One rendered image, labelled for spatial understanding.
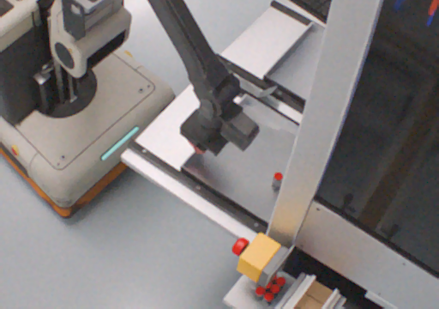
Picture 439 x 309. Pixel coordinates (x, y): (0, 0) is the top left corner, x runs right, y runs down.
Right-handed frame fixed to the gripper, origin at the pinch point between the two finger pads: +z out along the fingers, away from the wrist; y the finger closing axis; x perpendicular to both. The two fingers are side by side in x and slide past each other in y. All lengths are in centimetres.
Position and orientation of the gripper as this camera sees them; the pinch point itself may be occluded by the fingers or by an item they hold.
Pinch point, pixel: (199, 149)
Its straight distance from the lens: 155.9
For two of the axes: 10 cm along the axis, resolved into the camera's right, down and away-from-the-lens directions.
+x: 5.8, -6.5, 4.8
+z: -2.0, 4.6, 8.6
